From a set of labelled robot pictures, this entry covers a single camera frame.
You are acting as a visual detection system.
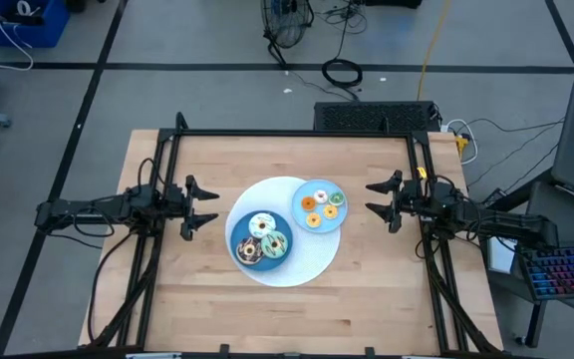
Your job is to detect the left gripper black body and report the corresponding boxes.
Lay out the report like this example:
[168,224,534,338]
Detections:
[163,174,198,242]

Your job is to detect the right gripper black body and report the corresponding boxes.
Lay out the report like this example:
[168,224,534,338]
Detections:
[388,169,438,234]

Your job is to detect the large chocolate frosted donut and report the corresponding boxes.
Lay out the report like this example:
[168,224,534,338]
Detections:
[234,236,265,266]

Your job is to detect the large white frosted donut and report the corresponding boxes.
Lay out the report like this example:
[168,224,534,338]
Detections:
[247,211,278,240]

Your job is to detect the large mint frosted donut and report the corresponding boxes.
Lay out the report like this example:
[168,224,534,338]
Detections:
[259,229,289,260]

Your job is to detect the dark blue plate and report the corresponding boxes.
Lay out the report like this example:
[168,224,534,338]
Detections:
[229,208,294,273]

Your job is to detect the light blue plate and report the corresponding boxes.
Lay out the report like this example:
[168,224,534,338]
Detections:
[290,179,350,235]

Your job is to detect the black computer case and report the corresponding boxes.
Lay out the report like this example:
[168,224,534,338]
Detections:
[312,100,443,136]

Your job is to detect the large white round plate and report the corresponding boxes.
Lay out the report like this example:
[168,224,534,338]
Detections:
[223,176,343,289]

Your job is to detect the white paper sheet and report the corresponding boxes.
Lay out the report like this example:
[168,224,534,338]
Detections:
[485,233,520,275]

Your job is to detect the backlit keyboard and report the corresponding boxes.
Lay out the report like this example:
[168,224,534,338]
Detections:
[514,180,574,314]

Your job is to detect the black floor fan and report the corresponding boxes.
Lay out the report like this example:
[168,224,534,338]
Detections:
[259,0,315,69]

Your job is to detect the blue storage bin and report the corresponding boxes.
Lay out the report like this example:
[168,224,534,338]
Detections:
[0,0,72,49]

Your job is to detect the white power cable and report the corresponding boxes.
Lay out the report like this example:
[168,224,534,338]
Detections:
[444,118,479,166]

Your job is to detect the black coiled cable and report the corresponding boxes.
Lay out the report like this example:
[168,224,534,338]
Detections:
[320,0,371,101]

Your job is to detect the yellow hanging cable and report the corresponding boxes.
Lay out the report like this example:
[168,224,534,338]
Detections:
[415,0,453,102]

